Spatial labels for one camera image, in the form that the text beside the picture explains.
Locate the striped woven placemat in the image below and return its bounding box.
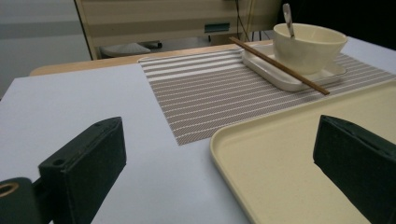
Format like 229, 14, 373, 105
138, 43, 396, 147

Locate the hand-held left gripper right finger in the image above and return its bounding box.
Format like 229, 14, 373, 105
312, 114, 396, 224

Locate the black power cable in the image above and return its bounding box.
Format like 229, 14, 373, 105
234, 0, 253, 41

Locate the metal spoon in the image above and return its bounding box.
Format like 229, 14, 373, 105
282, 3, 296, 39

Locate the dark label on cabinet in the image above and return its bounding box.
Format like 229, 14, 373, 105
204, 21, 232, 34

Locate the brown wooden chopstick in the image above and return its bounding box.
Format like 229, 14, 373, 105
228, 35, 331, 96

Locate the cream ceramic bowl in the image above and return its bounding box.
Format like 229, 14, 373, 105
273, 22, 348, 76

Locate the grey rounded object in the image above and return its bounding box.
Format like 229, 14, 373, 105
99, 42, 163, 59

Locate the beige wooden cabinet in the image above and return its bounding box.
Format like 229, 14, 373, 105
74, 0, 283, 61

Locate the cream plastic tray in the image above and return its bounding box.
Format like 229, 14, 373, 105
209, 79, 396, 224

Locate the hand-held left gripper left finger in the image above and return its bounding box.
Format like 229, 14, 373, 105
38, 116, 128, 224

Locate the white rectangular plate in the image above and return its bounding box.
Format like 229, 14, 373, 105
241, 43, 348, 92

